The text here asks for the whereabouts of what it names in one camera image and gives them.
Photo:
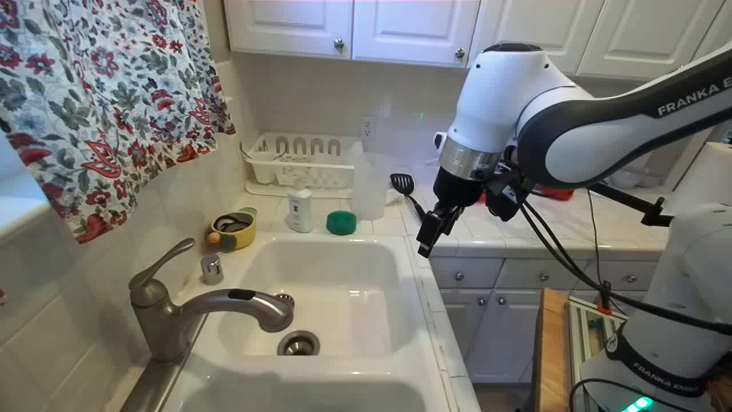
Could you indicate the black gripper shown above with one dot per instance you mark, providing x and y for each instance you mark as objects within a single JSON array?
[{"x": 458, "y": 194}]

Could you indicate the brushed steel faucet spout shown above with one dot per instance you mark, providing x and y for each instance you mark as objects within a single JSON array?
[{"x": 229, "y": 301}]

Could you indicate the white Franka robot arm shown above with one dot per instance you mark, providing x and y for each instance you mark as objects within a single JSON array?
[{"x": 505, "y": 83}]

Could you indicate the white double sink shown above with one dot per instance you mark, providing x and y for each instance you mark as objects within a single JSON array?
[{"x": 335, "y": 304}]

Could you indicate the metal sink drain strainer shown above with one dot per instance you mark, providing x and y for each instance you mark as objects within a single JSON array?
[{"x": 299, "y": 343}]

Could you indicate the chrome sink hole cap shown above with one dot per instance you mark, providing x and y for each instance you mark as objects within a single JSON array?
[{"x": 211, "y": 266}]

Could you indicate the black dish brush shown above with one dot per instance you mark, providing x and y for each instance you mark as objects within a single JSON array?
[{"x": 403, "y": 184}]

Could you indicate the white lower cabinet drawer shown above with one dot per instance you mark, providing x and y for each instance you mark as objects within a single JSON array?
[
  {"x": 561, "y": 273},
  {"x": 637, "y": 273},
  {"x": 477, "y": 270}
]

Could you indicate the translucent plastic pitcher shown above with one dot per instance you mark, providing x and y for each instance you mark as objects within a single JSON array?
[{"x": 371, "y": 186}]

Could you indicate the green round lid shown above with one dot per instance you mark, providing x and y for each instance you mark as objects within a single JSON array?
[{"x": 341, "y": 223}]

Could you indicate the white lower cabinet door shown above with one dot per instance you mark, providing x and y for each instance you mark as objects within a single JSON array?
[
  {"x": 506, "y": 340},
  {"x": 461, "y": 324}
]

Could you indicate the white cabinet door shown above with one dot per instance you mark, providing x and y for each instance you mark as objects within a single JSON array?
[
  {"x": 506, "y": 340},
  {"x": 549, "y": 24},
  {"x": 290, "y": 24},
  {"x": 412, "y": 25},
  {"x": 461, "y": 324},
  {"x": 648, "y": 35}
]

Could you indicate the red object on counter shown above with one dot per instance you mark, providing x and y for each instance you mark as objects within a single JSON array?
[{"x": 555, "y": 192}]

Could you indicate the white soap bottle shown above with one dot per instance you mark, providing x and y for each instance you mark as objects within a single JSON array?
[{"x": 300, "y": 212}]

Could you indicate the white dish drying rack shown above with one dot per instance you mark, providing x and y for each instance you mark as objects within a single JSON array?
[{"x": 300, "y": 162}]

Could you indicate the wooden table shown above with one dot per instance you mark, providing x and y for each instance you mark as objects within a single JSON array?
[{"x": 553, "y": 351}]

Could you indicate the silver cabinet knob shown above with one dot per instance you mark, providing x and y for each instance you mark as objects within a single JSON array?
[
  {"x": 340, "y": 46},
  {"x": 458, "y": 52}
]

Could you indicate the white green box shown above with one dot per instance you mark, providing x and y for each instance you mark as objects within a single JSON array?
[{"x": 592, "y": 327}]

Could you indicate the black clamp rod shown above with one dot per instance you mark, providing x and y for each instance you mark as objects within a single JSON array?
[{"x": 630, "y": 202}]

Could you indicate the yellow green sponge holder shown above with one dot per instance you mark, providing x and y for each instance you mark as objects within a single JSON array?
[{"x": 243, "y": 237}]

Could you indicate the white upper cabinet door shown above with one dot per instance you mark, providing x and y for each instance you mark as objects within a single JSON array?
[
  {"x": 412, "y": 25},
  {"x": 290, "y": 24},
  {"x": 648, "y": 35},
  {"x": 549, "y": 24}
]

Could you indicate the floral fabric curtain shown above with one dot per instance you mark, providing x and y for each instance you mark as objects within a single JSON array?
[{"x": 99, "y": 93}]

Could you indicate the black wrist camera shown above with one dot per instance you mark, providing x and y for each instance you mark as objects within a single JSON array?
[{"x": 505, "y": 197}]

